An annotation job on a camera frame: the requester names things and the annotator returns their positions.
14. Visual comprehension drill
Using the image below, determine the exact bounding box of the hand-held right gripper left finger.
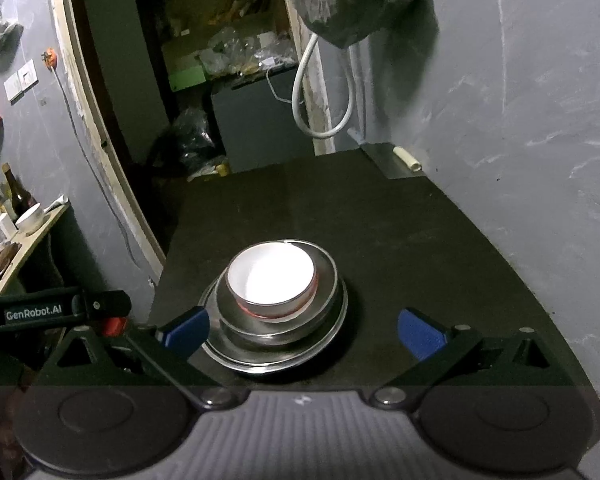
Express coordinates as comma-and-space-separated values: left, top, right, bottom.
35, 305, 238, 408

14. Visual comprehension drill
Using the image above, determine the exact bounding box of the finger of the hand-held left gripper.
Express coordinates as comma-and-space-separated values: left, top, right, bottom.
80, 290, 133, 324

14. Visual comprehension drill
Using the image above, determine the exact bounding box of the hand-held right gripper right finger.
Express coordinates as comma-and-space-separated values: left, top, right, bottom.
370, 307, 576, 408

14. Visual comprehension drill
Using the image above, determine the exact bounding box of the steel bowl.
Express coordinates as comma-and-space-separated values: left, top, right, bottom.
222, 300, 331, 337

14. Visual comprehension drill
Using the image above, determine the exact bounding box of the wooden shelf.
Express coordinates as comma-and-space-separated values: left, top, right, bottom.
0, 200, 71, 301

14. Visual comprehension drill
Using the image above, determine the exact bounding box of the small white bottle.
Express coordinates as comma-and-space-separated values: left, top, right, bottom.
0, 210, 18, 242

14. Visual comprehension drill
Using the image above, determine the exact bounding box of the plain white bowl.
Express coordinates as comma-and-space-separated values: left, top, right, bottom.
15, 202, 46, 236

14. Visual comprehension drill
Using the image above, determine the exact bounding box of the dark glass bottle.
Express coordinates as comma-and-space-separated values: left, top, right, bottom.
1, 162, 38, 216

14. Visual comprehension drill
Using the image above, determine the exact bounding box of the yellow container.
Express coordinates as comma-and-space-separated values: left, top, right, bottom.
200, 160, 231, 181

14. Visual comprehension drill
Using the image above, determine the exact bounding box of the small cream cylinder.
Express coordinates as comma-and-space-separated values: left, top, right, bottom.
361, 142, 426, 181

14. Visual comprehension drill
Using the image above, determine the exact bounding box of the black plastic bag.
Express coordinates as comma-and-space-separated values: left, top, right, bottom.
172, 107, 218, 171

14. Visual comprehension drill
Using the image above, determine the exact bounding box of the grey cabinet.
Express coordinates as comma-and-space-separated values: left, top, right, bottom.
210, 62, 316, 173

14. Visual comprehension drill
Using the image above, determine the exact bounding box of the green box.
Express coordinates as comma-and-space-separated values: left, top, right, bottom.
169, 65, 208, 93

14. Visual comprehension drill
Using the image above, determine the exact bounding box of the pile of clear packets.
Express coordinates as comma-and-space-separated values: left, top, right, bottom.
200, 25, 298, 78

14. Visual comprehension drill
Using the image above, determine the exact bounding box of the hanging clear plastic bag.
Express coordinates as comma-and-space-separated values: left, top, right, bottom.
287, 0, 431, 50

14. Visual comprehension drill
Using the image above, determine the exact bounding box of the dark wall wire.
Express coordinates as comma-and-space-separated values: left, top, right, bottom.
55, 67, 136, 268

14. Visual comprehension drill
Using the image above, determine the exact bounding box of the pale door frame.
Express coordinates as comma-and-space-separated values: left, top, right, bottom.
47, 0, 168, 286

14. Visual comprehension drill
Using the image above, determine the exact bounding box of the white wall switch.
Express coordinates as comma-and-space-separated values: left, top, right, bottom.
4, 59, 40, 105

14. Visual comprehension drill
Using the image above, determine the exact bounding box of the thin white cable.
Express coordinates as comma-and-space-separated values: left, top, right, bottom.
266, 67, 306, 106

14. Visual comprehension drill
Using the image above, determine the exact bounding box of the white hose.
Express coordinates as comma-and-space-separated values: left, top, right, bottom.
291, 30, 356, 138

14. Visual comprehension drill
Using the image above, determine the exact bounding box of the grey bag on wall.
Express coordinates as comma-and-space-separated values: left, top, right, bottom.
0, 2, 23, 56

